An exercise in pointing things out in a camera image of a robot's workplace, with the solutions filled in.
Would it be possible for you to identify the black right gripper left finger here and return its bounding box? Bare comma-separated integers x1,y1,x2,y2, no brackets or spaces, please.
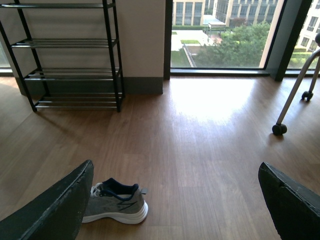
0,160,94,240

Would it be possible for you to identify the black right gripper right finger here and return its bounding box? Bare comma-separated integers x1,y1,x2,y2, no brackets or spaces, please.
258,162,320,240

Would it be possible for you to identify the grey knit sneaker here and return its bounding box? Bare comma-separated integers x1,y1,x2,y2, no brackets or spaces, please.
82,178,149,225

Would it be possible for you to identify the black metal shoe rack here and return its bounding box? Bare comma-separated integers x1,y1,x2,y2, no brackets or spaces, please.
0,0,125,111

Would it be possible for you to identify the grey wheeled chair frame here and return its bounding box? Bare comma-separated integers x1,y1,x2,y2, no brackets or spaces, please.
271,32,320,136

